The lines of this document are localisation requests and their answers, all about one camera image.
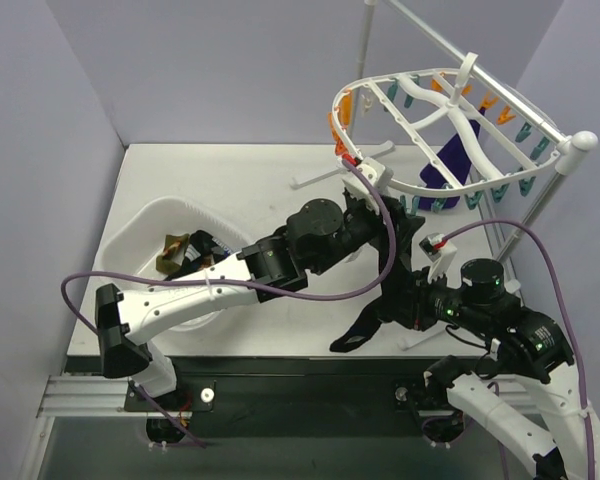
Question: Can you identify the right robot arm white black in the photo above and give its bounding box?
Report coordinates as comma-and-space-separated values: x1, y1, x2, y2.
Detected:
406, 259, 600, 479

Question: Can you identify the aluminium rail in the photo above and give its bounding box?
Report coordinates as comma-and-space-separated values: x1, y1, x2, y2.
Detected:
38, 376, 128, 418

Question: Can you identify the white round clip hanger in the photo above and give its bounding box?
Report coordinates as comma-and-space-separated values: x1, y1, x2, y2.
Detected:
327, 53, 570, 208

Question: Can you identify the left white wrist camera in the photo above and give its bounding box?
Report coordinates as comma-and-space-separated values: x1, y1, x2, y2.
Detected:
341, 154, 394, 200

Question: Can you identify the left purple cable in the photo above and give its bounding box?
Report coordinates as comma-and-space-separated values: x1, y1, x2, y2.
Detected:
60, 162, 397, 336

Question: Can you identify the white plastic basket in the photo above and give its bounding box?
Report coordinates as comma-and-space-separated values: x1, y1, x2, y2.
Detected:
95, 196, 258, 344

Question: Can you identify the silver white drying rack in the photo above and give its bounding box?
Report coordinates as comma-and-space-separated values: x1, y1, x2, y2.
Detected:
288, 0, 600, 351

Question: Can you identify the purple cable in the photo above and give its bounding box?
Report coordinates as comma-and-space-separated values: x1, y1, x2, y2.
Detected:
444, 219, 596, 480
60, 162, 397, 336

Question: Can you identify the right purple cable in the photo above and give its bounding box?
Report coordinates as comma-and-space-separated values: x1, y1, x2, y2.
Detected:
444, 219, 596, 480

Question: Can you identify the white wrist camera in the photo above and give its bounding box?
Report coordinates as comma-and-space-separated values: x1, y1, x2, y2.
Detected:
419, 233, 457, 284
341, 154, 394, 200

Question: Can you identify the striped olive sock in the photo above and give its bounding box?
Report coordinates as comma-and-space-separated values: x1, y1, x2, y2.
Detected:
155, 234, 190, 275

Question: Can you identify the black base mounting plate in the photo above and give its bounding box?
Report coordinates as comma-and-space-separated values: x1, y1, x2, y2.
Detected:
123, 357, 461, 441

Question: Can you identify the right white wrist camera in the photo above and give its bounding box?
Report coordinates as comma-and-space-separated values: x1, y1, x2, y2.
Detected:
419, 233, 457, 284

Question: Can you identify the black blue sock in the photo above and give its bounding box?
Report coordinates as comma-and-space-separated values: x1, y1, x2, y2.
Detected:
329, 242, 416, 353
167, 230, 235, 280

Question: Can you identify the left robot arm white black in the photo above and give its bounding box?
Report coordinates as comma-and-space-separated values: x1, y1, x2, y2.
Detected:
95, 197, 425, 411

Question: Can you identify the purple sock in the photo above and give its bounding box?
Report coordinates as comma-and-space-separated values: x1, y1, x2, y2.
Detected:
418, 134, 472, 212

